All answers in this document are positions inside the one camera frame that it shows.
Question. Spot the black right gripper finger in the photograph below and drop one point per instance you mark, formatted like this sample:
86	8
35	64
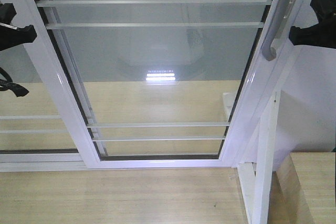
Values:
320	36
324	11

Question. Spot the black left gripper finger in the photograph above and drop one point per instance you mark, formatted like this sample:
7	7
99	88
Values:
12	36
7	13

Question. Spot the white framed sliding glass door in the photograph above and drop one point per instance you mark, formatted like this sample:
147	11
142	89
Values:
157	42

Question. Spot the white fixed glass door panel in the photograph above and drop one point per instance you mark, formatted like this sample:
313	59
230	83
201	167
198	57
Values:
45	60

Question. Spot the wooden base platform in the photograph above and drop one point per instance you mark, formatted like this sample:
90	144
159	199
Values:
153	120

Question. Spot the silver door handle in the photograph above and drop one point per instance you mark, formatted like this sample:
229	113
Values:
279	15

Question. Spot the white door frame post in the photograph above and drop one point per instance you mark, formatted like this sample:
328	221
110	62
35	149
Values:
305	75

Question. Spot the white triangular support bracket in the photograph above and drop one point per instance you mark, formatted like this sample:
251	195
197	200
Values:
255	162

